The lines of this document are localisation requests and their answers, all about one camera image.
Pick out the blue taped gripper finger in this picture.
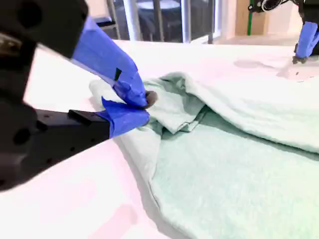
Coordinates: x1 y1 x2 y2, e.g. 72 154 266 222
36 96 151 173
292 21 319 64
14 0 159 110

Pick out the pale green t-shirt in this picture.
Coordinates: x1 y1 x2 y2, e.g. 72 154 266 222
89 71 319 239

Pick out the tan wooden panel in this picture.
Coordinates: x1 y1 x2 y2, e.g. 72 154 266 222
235 0 270 36

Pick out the green pole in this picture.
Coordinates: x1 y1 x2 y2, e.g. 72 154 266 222
247 11 254 36

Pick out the dark metal leg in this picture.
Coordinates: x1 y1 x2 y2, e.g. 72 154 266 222
207 0 215 44

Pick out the white window frame post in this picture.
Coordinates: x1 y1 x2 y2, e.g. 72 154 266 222
180 0 192 43
123 0 138 41

